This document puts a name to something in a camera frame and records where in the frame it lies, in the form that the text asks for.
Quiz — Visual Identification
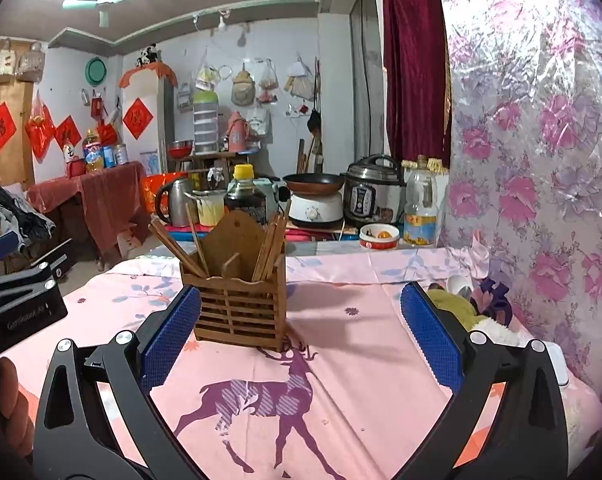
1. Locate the red white bowl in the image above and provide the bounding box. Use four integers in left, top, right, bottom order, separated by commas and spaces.
359, 223, 401, 250

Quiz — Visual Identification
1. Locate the cooking oil bottle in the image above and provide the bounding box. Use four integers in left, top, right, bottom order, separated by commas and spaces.
403, 155, 438, 247

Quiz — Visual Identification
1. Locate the silver pressure cooker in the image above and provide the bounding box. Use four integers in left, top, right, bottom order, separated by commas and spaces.
343, 154, 405, 226

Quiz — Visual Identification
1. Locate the red covered side table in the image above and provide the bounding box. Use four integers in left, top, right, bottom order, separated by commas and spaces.
26, 162, 150, 259

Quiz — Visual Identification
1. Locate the steel kettle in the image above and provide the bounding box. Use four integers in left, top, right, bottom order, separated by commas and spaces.
154, 177, 194, 228

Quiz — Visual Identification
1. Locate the person's left hand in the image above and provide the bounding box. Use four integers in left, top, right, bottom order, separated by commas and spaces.
0, 358, 34, 458

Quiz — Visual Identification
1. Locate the wooden chopstick holder box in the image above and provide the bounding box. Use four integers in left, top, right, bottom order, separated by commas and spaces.
179, 210, 287, 350

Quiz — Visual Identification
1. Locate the green white plush cloth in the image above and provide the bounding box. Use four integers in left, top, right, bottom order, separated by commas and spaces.
427, 288, 521, 347

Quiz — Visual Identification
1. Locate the white electric cooker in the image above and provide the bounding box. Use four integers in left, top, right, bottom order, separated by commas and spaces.
289, 192, 343, 228

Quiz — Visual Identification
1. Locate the brown frying pan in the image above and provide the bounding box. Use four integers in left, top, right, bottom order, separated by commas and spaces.
284, 174, 344, 196

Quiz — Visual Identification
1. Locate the wooden chopstick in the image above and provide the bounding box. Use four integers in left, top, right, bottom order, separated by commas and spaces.
261, 214, 287, 281
186, 203, 210, 278
149, 217, 208, 278
252, 214, 278, 282

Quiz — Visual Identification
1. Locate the pile of grey clothes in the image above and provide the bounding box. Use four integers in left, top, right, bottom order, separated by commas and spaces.
0, 186, 56, 252

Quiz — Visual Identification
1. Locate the dark red curtain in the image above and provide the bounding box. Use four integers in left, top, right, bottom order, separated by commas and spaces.
382, 0, 452, 167

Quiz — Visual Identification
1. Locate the dark soy sauce bottle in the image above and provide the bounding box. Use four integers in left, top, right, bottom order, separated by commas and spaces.
224, 164, 267, 226

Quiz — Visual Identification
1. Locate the green ceiling fan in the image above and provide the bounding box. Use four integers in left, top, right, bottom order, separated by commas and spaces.
61, 0, 130, 28

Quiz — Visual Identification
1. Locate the cream pot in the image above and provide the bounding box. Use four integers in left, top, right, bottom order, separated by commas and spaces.
187, 190, 225, 228

